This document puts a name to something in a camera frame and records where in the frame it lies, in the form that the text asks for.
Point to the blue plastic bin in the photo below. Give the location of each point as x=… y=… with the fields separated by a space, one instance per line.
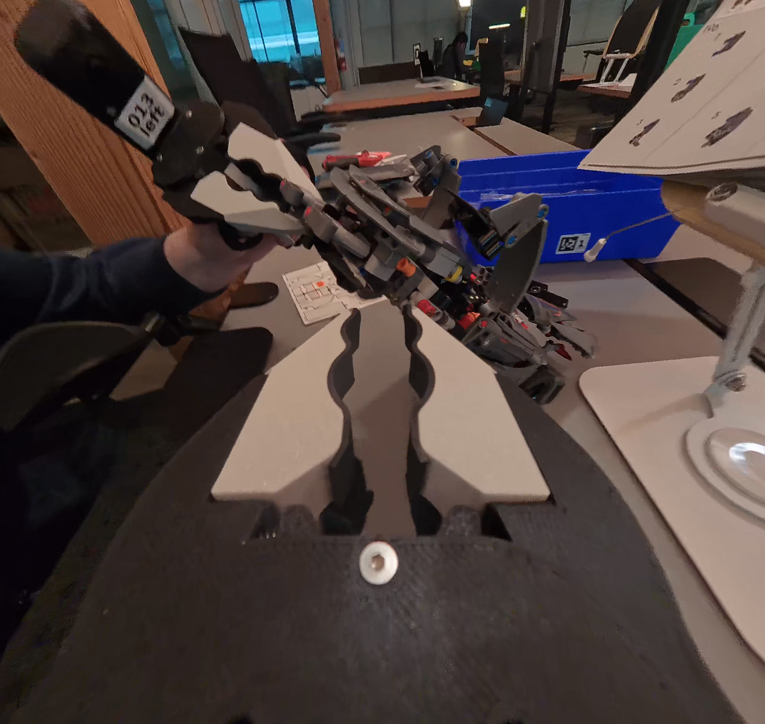
x=597 y=209

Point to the thick wooden pillar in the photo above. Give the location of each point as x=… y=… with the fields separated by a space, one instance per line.
x=71 y=168

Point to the person's left forearm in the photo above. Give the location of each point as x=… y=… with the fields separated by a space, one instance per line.
x=89 y=281

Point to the wooden background desk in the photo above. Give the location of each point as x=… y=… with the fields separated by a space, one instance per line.
x=388 y=93

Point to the white book stand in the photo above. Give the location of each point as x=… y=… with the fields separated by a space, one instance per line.
x=645 y=413

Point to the person's left hand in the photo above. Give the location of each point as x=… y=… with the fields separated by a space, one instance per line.
x=203 y=257

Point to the white sticker sheet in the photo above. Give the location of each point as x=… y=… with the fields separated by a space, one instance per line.
x=311 y=299

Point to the wooden back chair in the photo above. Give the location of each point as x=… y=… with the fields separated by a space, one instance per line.
x=633 y=18

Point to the person's body in dark clothing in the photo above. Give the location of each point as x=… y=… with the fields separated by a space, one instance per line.
x=48 y=497

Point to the instruction booklet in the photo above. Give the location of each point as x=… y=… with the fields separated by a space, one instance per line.
x=687 y=78

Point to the tall black cabinet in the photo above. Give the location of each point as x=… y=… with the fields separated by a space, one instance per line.
x=547 y=36

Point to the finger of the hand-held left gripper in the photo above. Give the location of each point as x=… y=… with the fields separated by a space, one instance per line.
x=269 y=156
x=239 y=209

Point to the red fire extinguisher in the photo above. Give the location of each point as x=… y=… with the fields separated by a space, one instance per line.
x=340 y=57

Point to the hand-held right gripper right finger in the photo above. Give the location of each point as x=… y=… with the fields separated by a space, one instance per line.
x=478 y=437

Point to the grey lego car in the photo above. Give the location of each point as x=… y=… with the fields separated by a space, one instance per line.
x=388 y=239

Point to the black flat screen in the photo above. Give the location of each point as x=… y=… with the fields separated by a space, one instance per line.
x=496 y=6

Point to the paned glass window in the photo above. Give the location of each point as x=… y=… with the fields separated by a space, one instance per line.
x=263 y=6

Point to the black high-back chair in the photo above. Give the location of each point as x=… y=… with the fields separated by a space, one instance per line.
x=239 y=78

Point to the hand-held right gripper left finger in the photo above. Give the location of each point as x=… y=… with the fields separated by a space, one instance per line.
x=275 y=437

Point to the open laptop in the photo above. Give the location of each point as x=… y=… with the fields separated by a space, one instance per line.
x=493 y=113

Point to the black vertical pole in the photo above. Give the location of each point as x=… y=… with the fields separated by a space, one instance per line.
x=663 y=24

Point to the thin wooden post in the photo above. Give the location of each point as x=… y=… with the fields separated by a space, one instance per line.
x=326 y=30

